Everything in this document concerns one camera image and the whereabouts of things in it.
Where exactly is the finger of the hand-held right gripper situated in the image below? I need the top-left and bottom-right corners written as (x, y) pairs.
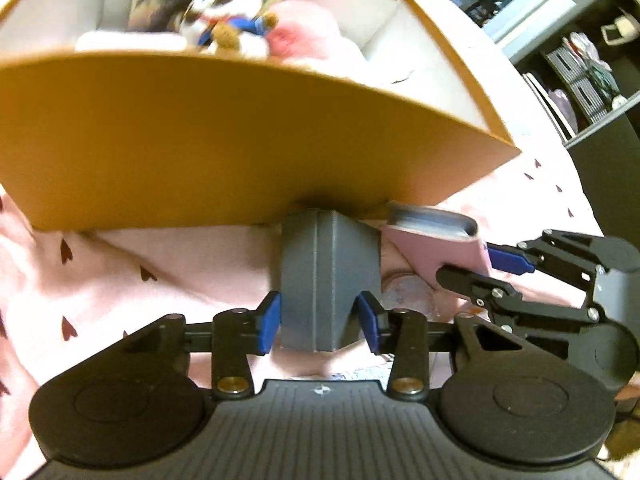
top-left (486, 229), bottom-right (602, 284)
top-left (435, 265), bottom-right (599, 337)

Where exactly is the grey striped holder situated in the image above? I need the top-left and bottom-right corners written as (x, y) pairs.
top-left (544, 44), bottom-right (610, 124)

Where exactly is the white soft item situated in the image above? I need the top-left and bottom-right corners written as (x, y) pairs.
top-left (74, 29), bottom-right (190, 55)

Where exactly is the white mug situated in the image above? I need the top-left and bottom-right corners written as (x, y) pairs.
top-left (601, 9), bottom-right (639, 45)

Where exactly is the orange box with white inside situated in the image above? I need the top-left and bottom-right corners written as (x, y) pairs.
top-left (0, 0), bottom-right (524, 235)

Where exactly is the white and blue plush toy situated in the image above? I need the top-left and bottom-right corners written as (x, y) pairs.
top-left (179, 0), bottom-right (282, 59)

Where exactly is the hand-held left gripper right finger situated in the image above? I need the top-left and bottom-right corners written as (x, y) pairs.
top-left (355, 292), bottom-right (562, 397)

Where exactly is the round silver disc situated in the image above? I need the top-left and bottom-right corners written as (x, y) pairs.
top-left (379, 272), bottom-right (439, 322)

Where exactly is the grey angular plastic block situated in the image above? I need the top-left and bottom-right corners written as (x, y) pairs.
top-left (271, 207), bottom-right (384, 354)

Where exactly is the pink fluffy plush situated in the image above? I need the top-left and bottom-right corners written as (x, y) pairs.
top-left (266, 0), bottom-right (372, 77)

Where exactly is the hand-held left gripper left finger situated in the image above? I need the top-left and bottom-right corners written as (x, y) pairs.
top-left (122, 290), bottom-right (282, 396)

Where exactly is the pink printed bed blanket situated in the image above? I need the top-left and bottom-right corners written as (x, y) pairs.
top-left (0, 75), bottom-right (608, 480)

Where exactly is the shelf with items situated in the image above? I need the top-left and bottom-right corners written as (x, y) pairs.
top-left (447, 0), bottom-right (635, 63)

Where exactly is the black shelf unit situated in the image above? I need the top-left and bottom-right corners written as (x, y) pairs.
top-left (514, 0), bottom-right (640, 243)

